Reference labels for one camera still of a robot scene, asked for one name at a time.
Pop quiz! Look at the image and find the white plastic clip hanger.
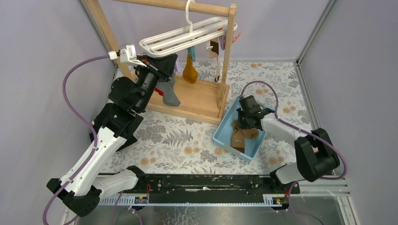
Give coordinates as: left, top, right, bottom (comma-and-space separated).
139, 0, 237, 58

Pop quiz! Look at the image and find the mustard yellow sock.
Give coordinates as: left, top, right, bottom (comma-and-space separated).
182, 53, 198, 84

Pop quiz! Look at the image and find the grey sock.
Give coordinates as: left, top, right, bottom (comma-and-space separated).
158, 77, 181, 107

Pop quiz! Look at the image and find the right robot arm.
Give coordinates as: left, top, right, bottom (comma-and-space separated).
237, 96, 340, 193

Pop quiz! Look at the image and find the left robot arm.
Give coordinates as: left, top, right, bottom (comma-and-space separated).
47, 53, 178, 217

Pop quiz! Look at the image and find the teal clothes clip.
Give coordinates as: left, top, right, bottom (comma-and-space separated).
187, 46, 196, 62

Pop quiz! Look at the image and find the red sock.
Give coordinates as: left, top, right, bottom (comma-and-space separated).
154, 88, 164, 96

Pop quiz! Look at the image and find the light blue plastic basket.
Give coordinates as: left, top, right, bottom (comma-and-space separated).
213, 96, 267, 161

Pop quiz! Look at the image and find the wooden clothes rack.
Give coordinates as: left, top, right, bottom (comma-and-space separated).
86, 0, 232, 124

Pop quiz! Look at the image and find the floral table mat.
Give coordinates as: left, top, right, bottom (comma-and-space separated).
101, 62, 312, 174

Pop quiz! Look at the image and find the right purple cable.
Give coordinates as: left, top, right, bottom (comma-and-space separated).
240, 81, 347, 225

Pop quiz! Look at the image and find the purple cable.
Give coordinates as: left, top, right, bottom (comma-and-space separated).
42, 55, 111, 225
240, 81, 347, 225

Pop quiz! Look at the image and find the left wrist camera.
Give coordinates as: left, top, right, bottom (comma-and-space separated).
107, 44, 147, 68

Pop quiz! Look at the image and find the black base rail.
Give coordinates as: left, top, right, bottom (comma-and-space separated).
118, 173, 301, 204

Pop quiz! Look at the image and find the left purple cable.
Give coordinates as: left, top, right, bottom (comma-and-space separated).
42, 55, 111, 225

